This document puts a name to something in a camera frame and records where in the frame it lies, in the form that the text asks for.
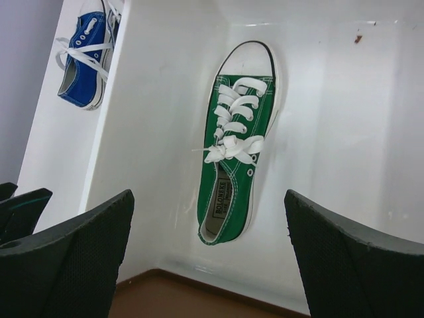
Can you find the brown drawer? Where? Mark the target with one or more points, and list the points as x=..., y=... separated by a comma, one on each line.
x=349, y=134

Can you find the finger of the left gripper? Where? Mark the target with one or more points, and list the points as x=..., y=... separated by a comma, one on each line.
x=20, y=214

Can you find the right blue sneaker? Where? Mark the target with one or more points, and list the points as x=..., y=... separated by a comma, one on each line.
x=86, y=57

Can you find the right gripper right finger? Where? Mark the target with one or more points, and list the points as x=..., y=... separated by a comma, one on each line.
x=351, y=270

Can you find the green sneaker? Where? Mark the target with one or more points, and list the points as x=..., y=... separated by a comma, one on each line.
x=245, y=99

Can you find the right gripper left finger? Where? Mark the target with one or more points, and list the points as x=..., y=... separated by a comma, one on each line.
x=70, y=269

